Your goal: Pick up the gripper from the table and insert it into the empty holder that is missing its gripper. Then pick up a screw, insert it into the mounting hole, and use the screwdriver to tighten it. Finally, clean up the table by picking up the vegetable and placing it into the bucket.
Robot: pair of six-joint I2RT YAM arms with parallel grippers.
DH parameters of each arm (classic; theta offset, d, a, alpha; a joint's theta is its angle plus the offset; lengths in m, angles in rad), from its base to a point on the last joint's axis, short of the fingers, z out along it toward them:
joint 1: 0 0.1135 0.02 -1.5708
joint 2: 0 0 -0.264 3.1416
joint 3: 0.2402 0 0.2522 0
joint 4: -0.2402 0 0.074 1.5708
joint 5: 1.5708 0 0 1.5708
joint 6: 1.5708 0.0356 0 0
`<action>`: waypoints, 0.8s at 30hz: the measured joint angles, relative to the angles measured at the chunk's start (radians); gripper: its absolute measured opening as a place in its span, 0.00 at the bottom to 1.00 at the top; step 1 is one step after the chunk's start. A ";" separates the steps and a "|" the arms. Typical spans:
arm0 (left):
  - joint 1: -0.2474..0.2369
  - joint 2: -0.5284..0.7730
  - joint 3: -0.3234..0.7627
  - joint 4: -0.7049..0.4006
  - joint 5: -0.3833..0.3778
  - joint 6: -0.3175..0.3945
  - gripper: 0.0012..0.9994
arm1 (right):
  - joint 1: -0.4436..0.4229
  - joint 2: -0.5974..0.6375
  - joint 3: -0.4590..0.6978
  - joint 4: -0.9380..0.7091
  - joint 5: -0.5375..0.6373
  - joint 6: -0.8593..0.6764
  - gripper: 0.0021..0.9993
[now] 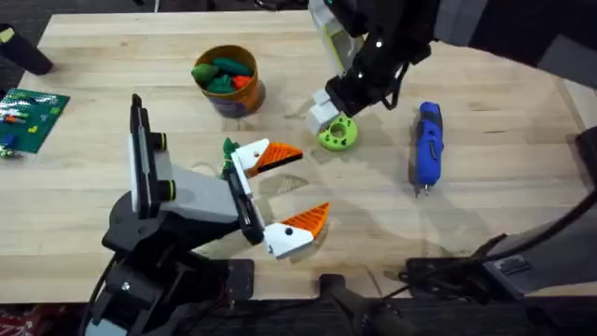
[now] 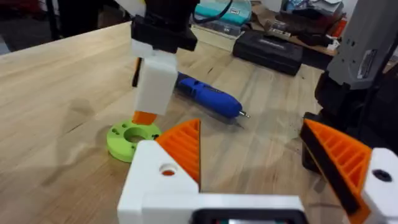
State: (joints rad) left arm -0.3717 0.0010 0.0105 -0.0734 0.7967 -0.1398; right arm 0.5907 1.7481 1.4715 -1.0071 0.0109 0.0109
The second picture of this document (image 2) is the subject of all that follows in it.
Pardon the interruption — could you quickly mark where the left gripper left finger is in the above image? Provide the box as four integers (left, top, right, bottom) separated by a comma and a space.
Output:
117, 118, 201, 224

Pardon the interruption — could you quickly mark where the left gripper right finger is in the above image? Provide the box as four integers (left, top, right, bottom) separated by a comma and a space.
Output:
299, 118, 398, 224

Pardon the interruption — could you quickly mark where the blue electric screwdriver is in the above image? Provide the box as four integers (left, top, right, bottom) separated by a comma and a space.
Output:
174, 72, 251, 120

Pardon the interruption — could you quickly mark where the green disc with holes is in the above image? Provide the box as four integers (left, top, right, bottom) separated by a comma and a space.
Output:
106, 119, 163, 164

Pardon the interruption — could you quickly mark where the teal box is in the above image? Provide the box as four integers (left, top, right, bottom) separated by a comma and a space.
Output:
193, 0, 253, 27

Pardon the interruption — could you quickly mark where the black tool case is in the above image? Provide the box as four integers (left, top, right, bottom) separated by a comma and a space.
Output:
232, 30, 304, 77

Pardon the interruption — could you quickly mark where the heap of tools and boxes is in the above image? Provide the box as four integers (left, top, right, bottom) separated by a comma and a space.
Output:
250, 0, 348, 48

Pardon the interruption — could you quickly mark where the black cable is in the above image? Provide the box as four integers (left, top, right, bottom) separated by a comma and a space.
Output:
190, 0, 234, 25

